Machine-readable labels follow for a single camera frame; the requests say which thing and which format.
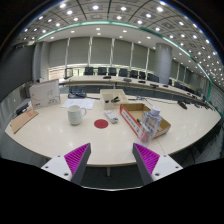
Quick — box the white remote control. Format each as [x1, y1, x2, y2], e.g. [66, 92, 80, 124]
[103, 109, 120, 124]

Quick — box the black desktop microphone unit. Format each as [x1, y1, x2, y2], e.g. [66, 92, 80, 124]
[177, 99, 188, 110]

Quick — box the flat round red coaster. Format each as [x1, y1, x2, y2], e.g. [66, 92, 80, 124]
[93, 118, 110, 130]

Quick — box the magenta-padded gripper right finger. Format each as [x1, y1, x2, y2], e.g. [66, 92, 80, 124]
[131, 142, 184, 186]

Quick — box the brown paper envelope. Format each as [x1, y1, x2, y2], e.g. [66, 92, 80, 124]
[9, 109, 40, 135]

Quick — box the clear plastic water bottle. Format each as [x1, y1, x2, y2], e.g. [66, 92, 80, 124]
[138, 106, 163, 145]

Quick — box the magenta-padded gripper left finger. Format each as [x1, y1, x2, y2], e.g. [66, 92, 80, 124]
[40, 142, 92, 186]

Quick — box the white paper sheet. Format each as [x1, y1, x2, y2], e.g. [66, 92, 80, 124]
[60, 97, 96, 111]

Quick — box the white printed carton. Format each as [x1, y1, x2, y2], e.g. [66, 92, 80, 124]
[28, 79, 62, 110]

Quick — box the group of ceiling lights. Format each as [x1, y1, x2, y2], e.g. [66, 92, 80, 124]
[19, 1, 224, 81]

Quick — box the white ceramic mug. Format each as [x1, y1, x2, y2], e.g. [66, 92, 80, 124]
[67, 104, 88, 126]

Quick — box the open cardboard box red label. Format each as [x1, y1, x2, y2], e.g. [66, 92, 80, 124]
[119, 102, 172, 139]

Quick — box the long curved conference desk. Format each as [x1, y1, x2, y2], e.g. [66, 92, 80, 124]
[58, 74, 214, 108]

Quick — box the small open cardboard box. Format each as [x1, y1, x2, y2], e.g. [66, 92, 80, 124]
[99, 88, 129, 111]

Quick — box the row of black office chairs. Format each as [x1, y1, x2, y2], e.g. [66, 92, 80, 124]
[83, 66, 161, 83]

